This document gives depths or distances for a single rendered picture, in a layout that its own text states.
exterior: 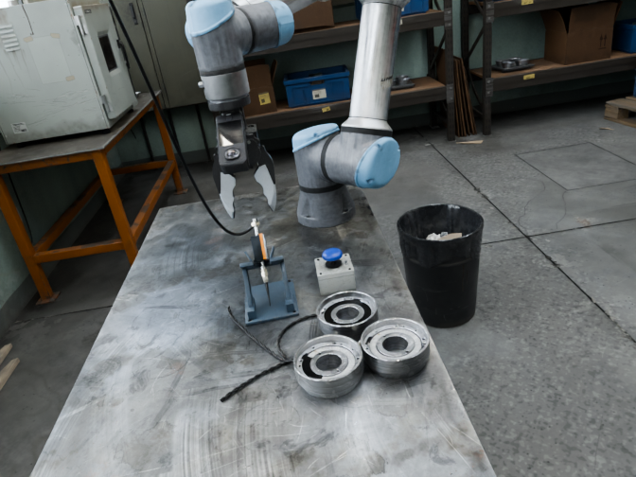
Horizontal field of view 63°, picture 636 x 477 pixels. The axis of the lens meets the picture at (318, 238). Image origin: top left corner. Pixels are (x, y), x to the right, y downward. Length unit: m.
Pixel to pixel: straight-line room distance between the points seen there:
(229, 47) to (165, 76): 3.69
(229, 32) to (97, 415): 0.63
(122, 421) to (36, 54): 2.31
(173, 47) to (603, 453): 3.89
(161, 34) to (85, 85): 1.71
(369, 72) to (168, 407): 0.76
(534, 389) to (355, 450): 1.32
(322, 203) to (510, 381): 1.05
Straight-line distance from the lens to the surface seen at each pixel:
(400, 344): 0.85
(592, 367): 2.11
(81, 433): 0.88
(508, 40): 5.12
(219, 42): 0.87
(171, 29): 4.50
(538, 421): 1.88
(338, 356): 0.81
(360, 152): 1.13
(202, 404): 0.84
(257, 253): 0.96
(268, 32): 0.93
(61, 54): 2.91
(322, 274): 0.98
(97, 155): 2.73
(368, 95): 1.16
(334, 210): 1.26
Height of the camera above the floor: 1.35
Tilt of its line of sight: 26 degrees down
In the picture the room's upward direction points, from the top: 9 degrees counter-clockwise
